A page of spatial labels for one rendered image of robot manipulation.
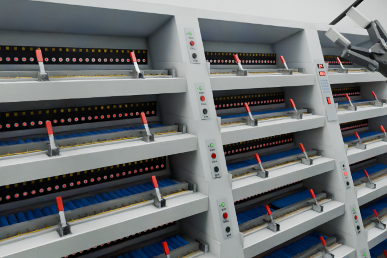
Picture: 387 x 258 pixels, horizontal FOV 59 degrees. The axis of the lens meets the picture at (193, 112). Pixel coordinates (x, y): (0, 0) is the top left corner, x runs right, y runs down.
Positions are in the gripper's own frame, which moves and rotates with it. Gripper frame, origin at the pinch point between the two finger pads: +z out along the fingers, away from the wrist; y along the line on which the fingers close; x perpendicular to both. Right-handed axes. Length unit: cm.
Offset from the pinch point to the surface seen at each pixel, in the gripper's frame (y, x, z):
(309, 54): 32, -43, 2
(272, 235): -40, -50, -33
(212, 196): -51, -39, -9
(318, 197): -6, -65, -43
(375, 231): 10, -76, -75
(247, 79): -10.3, -35.0, 11.0
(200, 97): -33.5, -29.7, 16.2
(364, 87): 84, -80, -32
